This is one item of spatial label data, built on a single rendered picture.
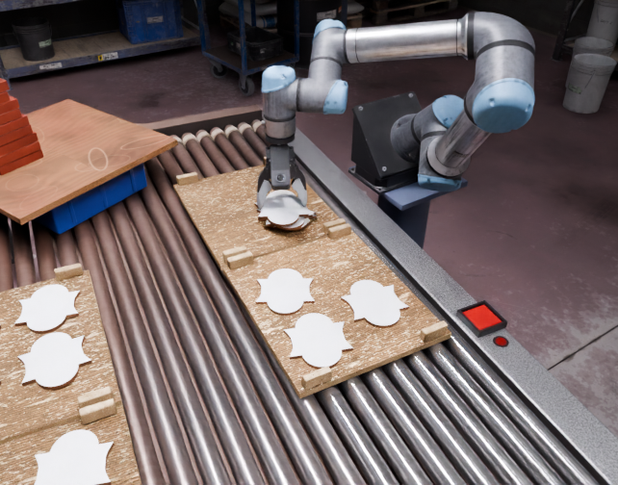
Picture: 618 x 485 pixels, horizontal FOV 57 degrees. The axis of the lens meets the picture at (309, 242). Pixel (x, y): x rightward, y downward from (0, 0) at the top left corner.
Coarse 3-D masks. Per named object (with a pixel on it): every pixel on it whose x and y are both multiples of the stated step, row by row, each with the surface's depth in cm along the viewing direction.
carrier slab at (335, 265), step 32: (288, 256) 138; (320, 256) 138; (352, 256) 139; (256, 288) 129; (320, 288) 129; (256, 320) 121; (288, 320) 121; (352, 320) 121; (416, 320) 121; (288, 352) 114; (352, 352) 114; (384, 352) 114; (320, 384) 107
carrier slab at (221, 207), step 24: (192, 192) 161; (216, 192) 161; (240, 192) 161; (312, 192) 162; (192, 216) 152; (216, 216) 152; (240, 216) 152; (336, 216) 153; (216, 240) 143; (240, 240) 144; (264, 240) 144; (288, 240) 144; (312, 240) 144
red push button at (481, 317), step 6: (480, 306) 126; (468, 312) 124; (474, 312) 124; (480, 312) 124; (486, 312) 124; (468, 318) 123; (474, 318) 123; (480, 318) 123; (486, 318) 123; (492, 318) 123; (480, 324) 121; (486, 324) 121; (492, 324) 121
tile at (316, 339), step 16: (304, 320) 120; (320, 320) 120; (288, 336) 117; (304, 336) 116; (320, 336) 116; (336, 336) 116; (304, 352) 112; (320, 352) 113; (336, 352) 113; (320, 368) 110
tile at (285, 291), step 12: (276, 276) 131; (288, 276) 131; (300, 276) 131; (264, 288) 128; (276, 288) 128; (288, 288) 128; (300, 288) 128; (264, 300) 124; (276, 300) 124; (288, 300) 125; (300, 300) 125; (312, 300) 125; (276, 312) 122; (288, 312) 122
